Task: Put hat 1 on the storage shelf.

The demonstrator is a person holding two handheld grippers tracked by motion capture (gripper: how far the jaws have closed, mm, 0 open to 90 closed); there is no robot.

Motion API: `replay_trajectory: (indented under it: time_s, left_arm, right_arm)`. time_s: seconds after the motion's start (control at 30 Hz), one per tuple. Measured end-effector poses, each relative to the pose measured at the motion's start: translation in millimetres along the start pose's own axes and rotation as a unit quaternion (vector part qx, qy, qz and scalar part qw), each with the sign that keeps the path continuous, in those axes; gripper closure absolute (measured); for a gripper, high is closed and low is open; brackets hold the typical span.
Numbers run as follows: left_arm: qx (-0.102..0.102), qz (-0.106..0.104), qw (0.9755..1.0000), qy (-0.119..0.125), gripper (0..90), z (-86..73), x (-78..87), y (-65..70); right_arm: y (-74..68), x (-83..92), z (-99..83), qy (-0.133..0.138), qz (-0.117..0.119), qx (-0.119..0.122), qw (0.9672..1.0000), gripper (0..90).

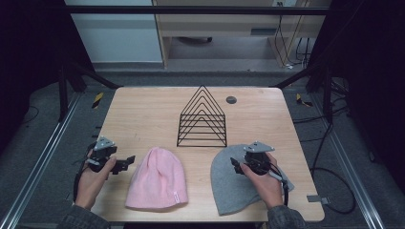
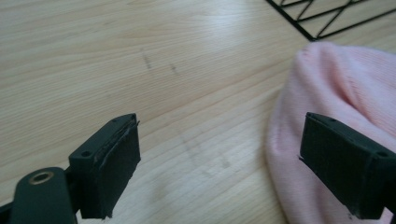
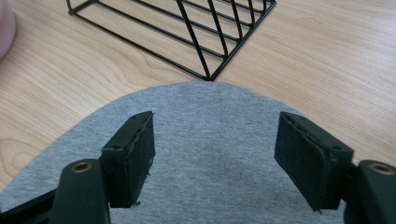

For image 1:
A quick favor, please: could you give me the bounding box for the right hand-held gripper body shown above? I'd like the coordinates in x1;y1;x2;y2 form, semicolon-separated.
243;140;276;176

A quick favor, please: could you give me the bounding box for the black metal stand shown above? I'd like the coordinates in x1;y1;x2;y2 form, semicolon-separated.
57;60;123;123
272;61;334;124

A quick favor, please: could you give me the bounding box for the black desk cable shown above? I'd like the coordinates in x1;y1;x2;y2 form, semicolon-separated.
274;2;312;69

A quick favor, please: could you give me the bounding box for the grey tape strip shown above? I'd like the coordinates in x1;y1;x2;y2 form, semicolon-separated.
307;194;331;205

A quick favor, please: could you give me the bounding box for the right hand-held gripper cable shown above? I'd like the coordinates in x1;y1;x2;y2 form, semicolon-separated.
268;161;290;207

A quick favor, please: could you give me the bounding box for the aluminium floor rail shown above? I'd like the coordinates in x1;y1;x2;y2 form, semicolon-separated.
0;94;82;229
309;94;387;229

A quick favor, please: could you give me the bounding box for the yellow desk cable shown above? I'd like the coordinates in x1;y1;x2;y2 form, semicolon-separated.
277;0;311;66

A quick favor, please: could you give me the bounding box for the black floor cable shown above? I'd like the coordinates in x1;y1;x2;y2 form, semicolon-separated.
291;77;357;215

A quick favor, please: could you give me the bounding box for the white panel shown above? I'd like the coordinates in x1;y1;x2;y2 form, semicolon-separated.
64;0;164;64

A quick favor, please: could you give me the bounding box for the hand-held gripper cable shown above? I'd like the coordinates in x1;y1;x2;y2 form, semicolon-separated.
268;161;290;207
73;142;97;203

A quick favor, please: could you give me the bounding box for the left hand-held gripper cable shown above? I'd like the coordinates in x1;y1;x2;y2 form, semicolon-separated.
73;142;97;203

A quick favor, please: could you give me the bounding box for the person's left hand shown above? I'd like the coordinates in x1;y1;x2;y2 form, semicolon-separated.
75;149;117;211

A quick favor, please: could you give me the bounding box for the black wire triangular rack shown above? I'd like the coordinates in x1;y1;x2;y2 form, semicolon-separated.
176;84;228;149

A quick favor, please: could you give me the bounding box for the black horizontal frame bar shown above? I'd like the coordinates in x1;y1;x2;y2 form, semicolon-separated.
62;5;330;16

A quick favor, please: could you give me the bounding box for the pink beanie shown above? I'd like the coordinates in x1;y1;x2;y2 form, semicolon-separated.
124;146;189;211

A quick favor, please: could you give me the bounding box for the yellow black striped marker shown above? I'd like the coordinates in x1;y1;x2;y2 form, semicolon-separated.
295;93;313;108
91;92;105;110

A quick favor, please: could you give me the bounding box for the dark curtain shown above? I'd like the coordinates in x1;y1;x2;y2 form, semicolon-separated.
307;0;405;187
0;0;96;156

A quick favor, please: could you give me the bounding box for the grey beanie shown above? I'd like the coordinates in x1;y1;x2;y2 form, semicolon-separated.
210;143;295;217

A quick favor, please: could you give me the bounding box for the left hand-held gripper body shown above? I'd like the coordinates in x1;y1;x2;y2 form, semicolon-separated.
85;135;128;176

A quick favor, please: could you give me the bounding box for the person's right hand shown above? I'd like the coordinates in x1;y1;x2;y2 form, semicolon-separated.
240;152;285;211

